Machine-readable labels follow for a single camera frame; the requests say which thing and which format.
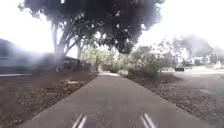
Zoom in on green bushes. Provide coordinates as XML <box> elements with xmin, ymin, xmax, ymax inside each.
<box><xmin>81</xmin><ymin>45</ymin><xmax>174</xmax><ymax>78</ymax></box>

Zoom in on grey paved path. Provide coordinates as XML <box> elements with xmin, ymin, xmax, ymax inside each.
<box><xmin>15</xmin><ymin>72</ymin><xmax>214</xmax><ymax>128</ymax></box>

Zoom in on large dark tree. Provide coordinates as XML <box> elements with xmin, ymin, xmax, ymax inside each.
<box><xmin>18</xmin><ymin>0</ymin><xmax>166</xmax><ymax>72</ymax></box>

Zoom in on robot's own part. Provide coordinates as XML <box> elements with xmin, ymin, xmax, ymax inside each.
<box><xmin>71</xmin><ymin>114</ymin><xmax>88</xmax><ymax>128</ymax></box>
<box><xmin>139</xmin><ymin>112</ymin><xmax>157</xmax><ymax>128</ymax></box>

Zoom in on vehicle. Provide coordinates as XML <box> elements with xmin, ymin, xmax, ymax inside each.
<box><xmin>174</xmin><ymin>66</ymin><xmax>186</xmax><ymax>72</ymax></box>

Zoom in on brown mulch ground strip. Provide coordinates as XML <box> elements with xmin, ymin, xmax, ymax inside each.
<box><xmin>125</xmin><ymin>73</ymin><xmax>224</xmax><ymax>128</ymax></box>
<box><xmin>0</xmin><ymin>69</ymin><xmax>99</xmax><ymax>128</ymax></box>

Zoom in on hazy tree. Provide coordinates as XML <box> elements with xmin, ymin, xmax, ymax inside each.
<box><xmin>173</xmin><ymin>34</ymin><xmax>216</xmax><ymax>66</ymax></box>

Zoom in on grey road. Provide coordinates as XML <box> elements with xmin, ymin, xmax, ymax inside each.
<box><xmin>173</xmin><ymin>66</ymin><xmax>224</xmax><ymax>80</ymax></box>

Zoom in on dark building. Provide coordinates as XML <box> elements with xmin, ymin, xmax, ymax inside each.
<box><xmin>0</xmin><ymin>38</ymin><xmax>83</xmax><ymax>75</ymax></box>

